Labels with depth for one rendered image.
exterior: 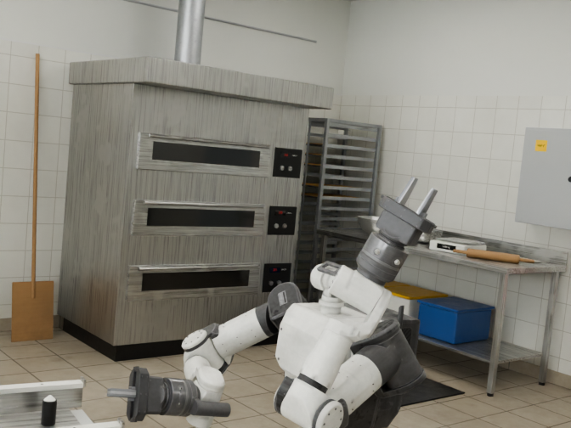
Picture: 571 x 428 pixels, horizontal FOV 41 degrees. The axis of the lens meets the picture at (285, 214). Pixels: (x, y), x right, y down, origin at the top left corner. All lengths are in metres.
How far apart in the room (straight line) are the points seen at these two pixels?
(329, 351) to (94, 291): 4.01
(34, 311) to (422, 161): 3.39
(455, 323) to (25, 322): 3.07
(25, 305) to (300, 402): 4.31
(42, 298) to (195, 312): 1.11
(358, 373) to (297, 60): 5.65
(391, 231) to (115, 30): 4.79
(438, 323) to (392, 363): 4.06
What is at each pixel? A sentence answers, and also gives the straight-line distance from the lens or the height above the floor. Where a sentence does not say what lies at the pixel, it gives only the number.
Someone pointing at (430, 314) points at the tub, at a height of 0.40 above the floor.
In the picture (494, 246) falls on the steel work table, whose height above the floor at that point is 0.92.
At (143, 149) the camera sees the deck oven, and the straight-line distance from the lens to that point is 5.05.
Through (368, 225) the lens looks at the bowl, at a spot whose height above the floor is 0.97.
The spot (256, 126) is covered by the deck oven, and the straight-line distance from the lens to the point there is 5.57.
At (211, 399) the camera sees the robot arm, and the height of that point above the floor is 0.89.
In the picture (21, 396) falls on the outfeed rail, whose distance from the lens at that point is 1.92.
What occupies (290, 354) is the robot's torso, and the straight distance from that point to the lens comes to 1.92.
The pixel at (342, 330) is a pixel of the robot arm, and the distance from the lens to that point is 1.54.
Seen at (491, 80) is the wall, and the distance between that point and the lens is 6.35.
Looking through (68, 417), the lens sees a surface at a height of 0.84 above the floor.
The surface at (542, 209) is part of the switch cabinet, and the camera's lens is 5.74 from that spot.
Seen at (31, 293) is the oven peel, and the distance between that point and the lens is 5.72.
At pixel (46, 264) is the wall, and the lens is 6.00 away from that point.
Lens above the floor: 1.50
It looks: 5 degrees down
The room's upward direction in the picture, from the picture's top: 5 degrees clockwise
